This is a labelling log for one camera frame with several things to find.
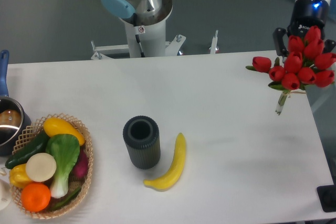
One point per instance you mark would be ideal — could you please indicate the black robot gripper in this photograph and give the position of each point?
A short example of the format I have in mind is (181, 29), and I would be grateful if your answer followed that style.
(306, 13)

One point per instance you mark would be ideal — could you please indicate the red tulip bouquet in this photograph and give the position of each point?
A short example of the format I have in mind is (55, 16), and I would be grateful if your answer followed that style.
(306, 61)

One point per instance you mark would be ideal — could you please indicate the black device at right edge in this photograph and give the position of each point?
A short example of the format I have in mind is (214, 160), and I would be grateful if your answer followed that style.
(326, 196)

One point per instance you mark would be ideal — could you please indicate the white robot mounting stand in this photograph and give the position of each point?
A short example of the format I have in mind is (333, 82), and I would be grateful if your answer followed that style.
(142, 41)

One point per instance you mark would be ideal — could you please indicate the dark grey ribbed vase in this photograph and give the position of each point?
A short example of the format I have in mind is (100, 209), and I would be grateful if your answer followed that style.
(142, 138)

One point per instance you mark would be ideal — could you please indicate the yellow banana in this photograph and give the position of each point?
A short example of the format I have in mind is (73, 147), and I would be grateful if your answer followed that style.
(170, 178)

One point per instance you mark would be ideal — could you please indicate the purple sweet potato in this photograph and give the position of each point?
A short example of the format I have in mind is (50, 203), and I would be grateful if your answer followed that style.
(80, 169)

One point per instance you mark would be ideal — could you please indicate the green bok choy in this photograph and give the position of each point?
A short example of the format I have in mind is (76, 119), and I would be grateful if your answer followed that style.
(65, 149)

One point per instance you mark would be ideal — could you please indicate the yellow squash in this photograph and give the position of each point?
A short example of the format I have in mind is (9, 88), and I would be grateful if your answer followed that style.
(55, 126)

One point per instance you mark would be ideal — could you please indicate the woven wicker basket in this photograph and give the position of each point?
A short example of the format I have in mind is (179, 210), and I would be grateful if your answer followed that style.
(29, 134)

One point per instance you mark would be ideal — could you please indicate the green cucumber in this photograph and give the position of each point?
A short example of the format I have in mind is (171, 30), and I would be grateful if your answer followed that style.
(35, 146)

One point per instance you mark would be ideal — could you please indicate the white round onion slice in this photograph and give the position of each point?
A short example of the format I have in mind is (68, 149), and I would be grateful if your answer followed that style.
(40, 167)

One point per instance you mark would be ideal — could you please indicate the green chili pepper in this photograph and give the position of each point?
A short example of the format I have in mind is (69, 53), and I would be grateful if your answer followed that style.
(66, 200)

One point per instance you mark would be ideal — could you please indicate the orange fruit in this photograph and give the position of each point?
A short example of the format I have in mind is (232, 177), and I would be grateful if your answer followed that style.
(35, 197)

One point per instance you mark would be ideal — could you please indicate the yellow bell pepper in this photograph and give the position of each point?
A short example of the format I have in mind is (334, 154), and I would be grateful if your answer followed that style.
(18, 176)

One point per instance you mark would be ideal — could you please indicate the white object at left edge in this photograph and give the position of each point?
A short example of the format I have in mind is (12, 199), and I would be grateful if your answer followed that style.
(5, 191)

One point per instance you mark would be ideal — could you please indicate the blue saucepan with handle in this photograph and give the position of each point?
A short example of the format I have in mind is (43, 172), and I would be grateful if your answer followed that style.
(13, 117)

